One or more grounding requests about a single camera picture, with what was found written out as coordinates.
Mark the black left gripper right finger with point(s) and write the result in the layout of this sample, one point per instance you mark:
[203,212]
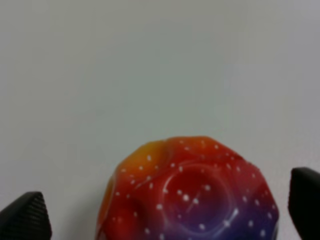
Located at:
[304,202]

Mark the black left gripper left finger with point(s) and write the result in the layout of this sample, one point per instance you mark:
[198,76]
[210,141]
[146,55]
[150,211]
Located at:
[26,218]

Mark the red blue dimpled ball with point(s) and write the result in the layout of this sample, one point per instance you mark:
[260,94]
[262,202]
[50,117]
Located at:
[187,188]

